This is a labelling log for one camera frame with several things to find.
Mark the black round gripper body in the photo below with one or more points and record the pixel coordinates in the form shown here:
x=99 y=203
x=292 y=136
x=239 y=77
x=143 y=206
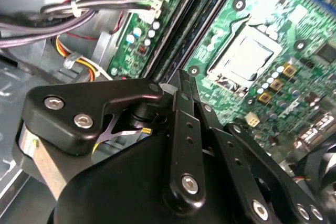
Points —
x=126 y=182

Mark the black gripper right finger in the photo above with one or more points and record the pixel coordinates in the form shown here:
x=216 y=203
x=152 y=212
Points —
x=235 y=154

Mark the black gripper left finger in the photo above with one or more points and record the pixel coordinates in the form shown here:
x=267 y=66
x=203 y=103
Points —
x=65 y=108

